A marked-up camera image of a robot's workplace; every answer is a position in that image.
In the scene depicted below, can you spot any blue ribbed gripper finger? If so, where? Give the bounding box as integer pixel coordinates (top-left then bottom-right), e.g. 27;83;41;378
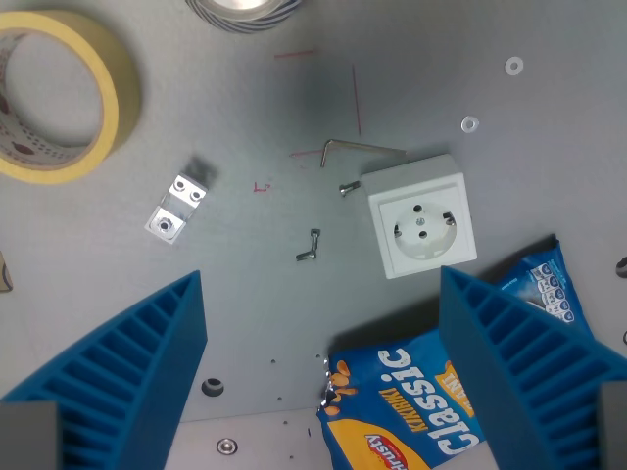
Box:
439;265;627;470
0;269;209;470

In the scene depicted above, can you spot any blue classic peanut snack bag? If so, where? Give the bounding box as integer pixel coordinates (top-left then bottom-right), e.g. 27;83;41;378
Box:
315;233;597;470

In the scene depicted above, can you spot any brown cardboard piece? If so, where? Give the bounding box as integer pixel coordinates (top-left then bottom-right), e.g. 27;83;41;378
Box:
0;251;14;295

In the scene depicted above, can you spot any metal allen key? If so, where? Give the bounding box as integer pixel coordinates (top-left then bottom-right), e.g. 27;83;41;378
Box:
319;138;409;169

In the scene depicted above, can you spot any yellow masking tape roll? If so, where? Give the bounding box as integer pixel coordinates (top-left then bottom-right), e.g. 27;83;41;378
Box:
0;10;142;186

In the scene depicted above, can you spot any black white striped tape roll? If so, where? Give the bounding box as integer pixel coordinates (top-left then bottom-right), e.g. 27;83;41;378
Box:
184;0;305;34

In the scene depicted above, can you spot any silver metal angle bracket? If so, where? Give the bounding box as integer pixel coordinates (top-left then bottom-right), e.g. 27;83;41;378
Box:
143;171;210;247

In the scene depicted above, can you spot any white wall power socket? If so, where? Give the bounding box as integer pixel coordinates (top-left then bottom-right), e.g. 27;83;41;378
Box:
360;153;478;281

